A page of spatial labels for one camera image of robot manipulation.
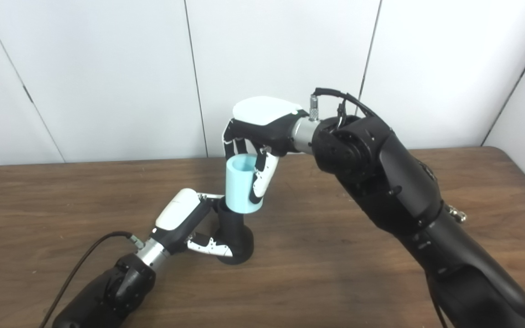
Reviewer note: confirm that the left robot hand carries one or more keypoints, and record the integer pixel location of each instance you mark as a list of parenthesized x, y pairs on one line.
[(176, 214)]

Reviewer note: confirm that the black nozzle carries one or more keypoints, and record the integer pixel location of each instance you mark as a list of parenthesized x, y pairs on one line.
[(235, 232)]

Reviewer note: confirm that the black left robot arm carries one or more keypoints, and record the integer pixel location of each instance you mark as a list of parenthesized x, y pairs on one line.
[(107, 291)]

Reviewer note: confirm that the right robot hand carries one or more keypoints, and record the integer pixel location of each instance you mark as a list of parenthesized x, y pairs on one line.
[(267, 118)]

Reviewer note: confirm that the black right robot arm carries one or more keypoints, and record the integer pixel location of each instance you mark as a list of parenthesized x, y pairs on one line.
[(404, 191)]

